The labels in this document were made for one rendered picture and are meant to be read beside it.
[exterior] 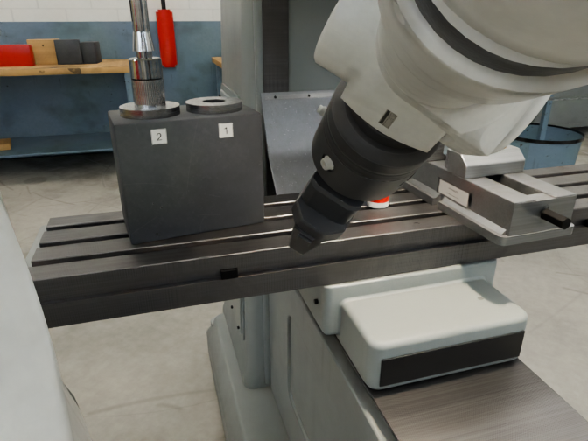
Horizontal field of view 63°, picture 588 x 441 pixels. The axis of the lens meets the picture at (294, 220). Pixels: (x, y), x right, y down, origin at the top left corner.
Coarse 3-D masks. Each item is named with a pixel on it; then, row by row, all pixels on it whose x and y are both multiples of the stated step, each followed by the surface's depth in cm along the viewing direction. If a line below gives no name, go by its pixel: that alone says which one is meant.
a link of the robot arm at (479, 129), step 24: (384, 72) 22; (408, 96) 21; (432, 120) 24; (456, 120) 22; (480, 120) 22; (504, 120) 22; (528, 120) 23; (456, 144) 27; (480, 144) 23; (504, 144) 24
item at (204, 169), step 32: (128, 128) 67; (160, 128) 69; (192, 128) 71; (224, 128) 72; (256, 128) 75; (128, 160) 69; (160, 160) 70; (192, 160) 72; (224, 160) 74; (256, 160) 77; (128, 192) 70; (160, 192) 72; (192, 192) 74; (224, 192) 76; (256, 192) 79; (128, 224) 72; (160, 224) 74; (192, 224) 76; (224, 224) 78
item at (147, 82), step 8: (136, 72) 69; (144, 72) 69; (152, 72) 69; (160, 72) 70; (136, 80) 69; (144, 80) 69; (152, 80) 69; (160, 80) 71; (136, 88) 70; (144, 88) 70; (152, 88) 70; (160, 88) 71; (136, 96) 70; (144, 96) 70; (152, 96) 70; (160, 96) 71; (136, 104) 71; (144, 104) 70; (152, 104) 71; (160, 104) 71
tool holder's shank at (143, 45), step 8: (136, 0) 66; (144, 0) 67; (136, 8) 66; (144, 8) 67; (136, 16) 67; (144, 16) 67; (136, 24) 67; (144, 24) 67; (136, 32) 68; (144, 32) 68; (136, 40) 68; (144, 40) 68; (136, 48) 68; (144, 48) 68; (152, 48) 69; (136, 56) 69; (144, 56) 69; (152, 56) 70
